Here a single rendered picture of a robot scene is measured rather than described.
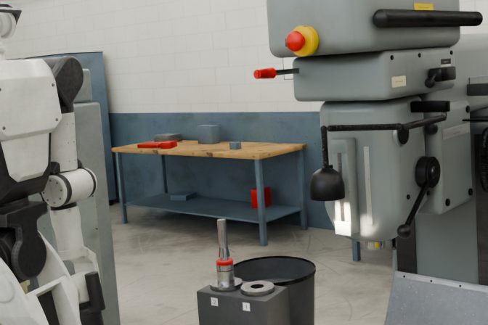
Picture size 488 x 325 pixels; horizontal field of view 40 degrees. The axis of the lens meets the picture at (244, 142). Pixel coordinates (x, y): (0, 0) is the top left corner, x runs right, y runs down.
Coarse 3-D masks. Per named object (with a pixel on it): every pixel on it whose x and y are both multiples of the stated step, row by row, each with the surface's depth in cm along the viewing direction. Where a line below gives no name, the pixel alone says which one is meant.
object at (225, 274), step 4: (232, 264) 183; (216, 268) 183; (220, 268) 182; (224, 268) 182; (228, 268) 182; (232, 268) 183; (220, 272) 182; (224, 272) 182; (228, 272) 182; (232, 272) 183; (220, 276) 182; (224, 276) 182; (228, 276) 182; (232, 276) 183; (220, 280) 183; (224, 280) 182; (228, 280) 182; (232, 280) 183; (224, 284) 182
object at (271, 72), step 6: (258, 72) 139; (264, 72) 139; (270, 72) 141; (276, 72) 143; (282, 72) 144; (288, 72) 146; (294, 72) 148; (258, 78) 139; (264, 78) 140; (270, 78) 142
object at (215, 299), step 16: (208, 288) 184; (224, 288) 180; (240, 288) 182; (256, 288) 181; (272, 288) 177; (208, 304) 181; (224, 304) 178; (240, 304) 175; (256, 304) 173; (272, 304) 174; (288, 304) 181; (208, 320) 182; (224, 320) 179; (240, 320) 176; (256, 320) 173; (272, 320) 174; (288, 320) 181
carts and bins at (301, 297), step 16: (272, 256) 383; (288, 256) 381; (240, 272) 376; (256, 272) 382; (272, 272) 383; (288, 272) 381; (304, 272) 374; (288, 288) 339; (304, 288) 345; (304, 304) 346; (304, 320) 348
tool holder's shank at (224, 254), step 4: (220, 220) 182; (224, 220) 182; (220, 224) 182; (224, 224) 182; (220, 228) 182; (224, 228) 182; (220, 232) 182; (224, 232) 182; (220, 236) 182; (224, 236) 182; (220, 240) 182; (224, 240) 182; (220, 244) 182; (224, 244) 182; (220, 248) 183; (224, 248) 182; (220, 252) 182; (224, 252) 182; (228, 252) 183; (220, 256) 182; (224, 256) 182; (228, 256) 183; (224, 260) 183
